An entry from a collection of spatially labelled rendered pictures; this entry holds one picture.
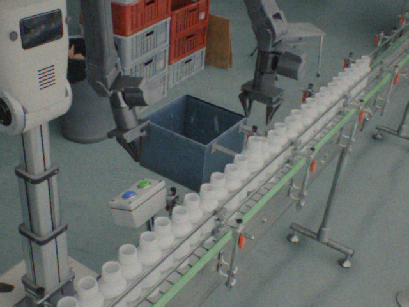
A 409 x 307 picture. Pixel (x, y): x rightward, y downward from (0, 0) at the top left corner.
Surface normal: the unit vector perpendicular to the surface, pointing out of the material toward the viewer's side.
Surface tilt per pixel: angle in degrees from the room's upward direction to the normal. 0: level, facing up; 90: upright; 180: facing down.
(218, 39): 102
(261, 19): 90
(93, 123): 94
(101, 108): 93
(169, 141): 90
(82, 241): 0
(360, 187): 0
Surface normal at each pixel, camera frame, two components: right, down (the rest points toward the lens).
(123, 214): -0.56, 0.41
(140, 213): 0.80, 0.05
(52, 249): 0.83, 0.36
